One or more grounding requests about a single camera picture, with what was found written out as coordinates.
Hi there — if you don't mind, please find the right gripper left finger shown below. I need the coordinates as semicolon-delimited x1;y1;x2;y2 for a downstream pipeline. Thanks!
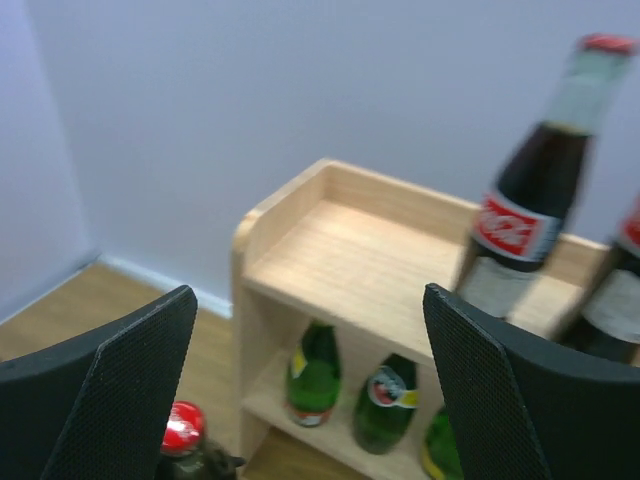
1;285;198;479

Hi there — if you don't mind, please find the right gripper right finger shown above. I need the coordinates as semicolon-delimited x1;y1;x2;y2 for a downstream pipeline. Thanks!
423;283;639;479

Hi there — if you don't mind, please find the green bottle yellow label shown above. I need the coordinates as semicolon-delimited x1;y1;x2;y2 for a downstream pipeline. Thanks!
420;406;464;480

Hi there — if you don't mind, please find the cola bottle front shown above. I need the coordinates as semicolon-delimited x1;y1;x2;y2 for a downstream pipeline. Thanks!
154;401;246;480

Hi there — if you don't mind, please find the cola bottle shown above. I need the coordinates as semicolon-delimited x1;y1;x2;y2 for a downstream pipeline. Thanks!
453;33;638;319
556;199;639;365
154;401;246;480

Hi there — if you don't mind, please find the green bottle red-white label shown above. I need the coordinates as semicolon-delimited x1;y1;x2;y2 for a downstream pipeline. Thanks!
352;354;419;455

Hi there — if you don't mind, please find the wooden two-tier shelf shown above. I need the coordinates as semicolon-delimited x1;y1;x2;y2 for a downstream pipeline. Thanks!
230;157;640;480

